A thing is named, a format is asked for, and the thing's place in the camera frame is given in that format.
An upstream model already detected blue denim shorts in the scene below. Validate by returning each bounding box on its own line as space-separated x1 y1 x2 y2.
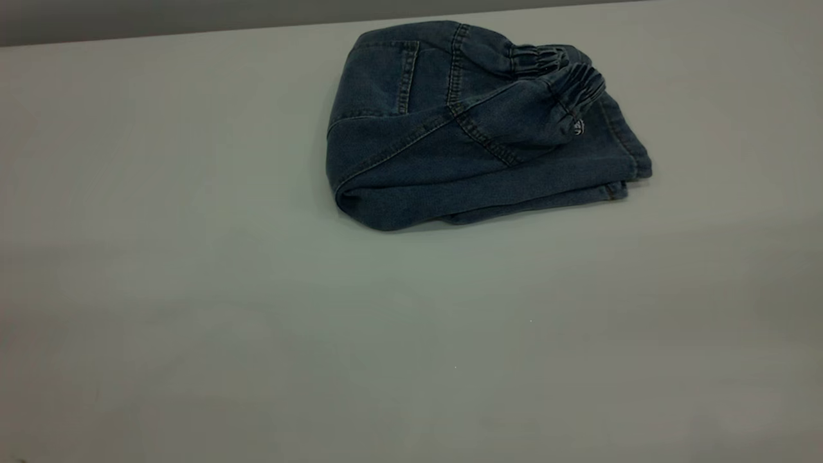
325 20 653 232

